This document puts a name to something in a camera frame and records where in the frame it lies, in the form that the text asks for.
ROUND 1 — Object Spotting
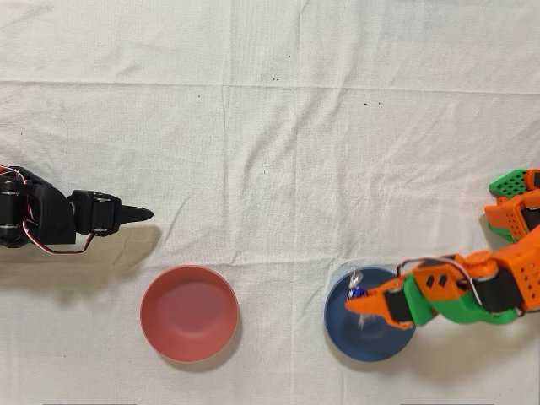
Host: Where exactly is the blue candy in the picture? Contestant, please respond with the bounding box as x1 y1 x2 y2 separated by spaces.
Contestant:
345 267 375 331

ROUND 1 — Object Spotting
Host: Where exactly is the blue bowl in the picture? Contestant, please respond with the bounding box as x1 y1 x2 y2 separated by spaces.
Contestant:
323 266 419 363

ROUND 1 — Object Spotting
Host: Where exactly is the red bowl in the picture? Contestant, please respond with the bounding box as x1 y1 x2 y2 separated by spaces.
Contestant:
139 264 240 364

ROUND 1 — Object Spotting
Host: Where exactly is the white wrinkled tablecloth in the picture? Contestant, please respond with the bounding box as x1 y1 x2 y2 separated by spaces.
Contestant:
0 0 540 405

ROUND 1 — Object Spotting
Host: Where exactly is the white red looped cable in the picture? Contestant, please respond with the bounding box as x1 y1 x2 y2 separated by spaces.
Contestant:
23 217 97 255

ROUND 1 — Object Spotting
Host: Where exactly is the dark arched gripper cable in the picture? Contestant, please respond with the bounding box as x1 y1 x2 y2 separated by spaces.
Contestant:
396 256 484 307

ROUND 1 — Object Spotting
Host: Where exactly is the red white wire bundle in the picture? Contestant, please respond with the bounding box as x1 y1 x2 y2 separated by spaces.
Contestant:
0 163 31 185

